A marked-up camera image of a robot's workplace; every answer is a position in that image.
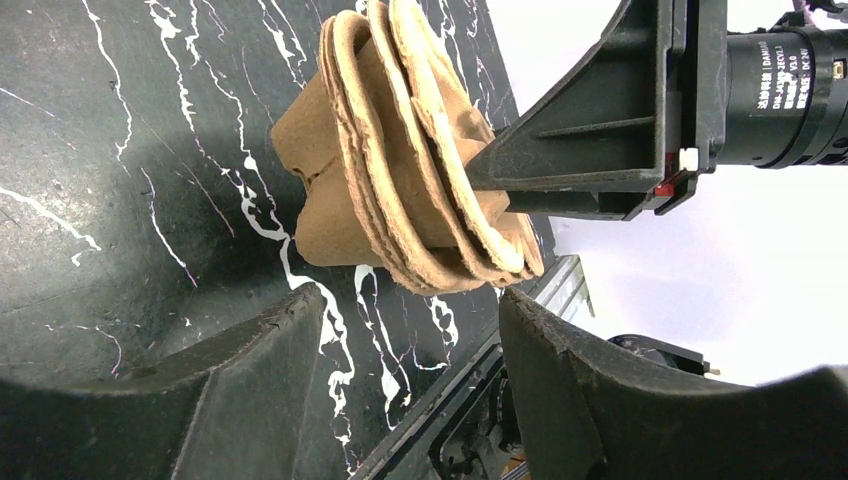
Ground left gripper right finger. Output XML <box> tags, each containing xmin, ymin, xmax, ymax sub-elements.
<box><xmin>499</xmin><ymin>288</ymin><xmax>847</xmax><ymax>479</ymax></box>

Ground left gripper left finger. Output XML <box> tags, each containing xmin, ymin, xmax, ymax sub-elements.
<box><xmin>1</xmin><ymin>283</ymin><xmax>326</xmax><ymax>479</ymax></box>

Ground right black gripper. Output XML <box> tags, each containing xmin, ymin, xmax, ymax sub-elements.
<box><xmin>466</xmin><ymin>1</ymin><xmax>729</xmax><ymax>220</ymax></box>

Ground brown pulp cup carrier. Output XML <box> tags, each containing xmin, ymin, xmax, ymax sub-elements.
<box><xmin>271</xmin><ymin>1</ymin><xmax>545</xmax><ymax>295</ymax></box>

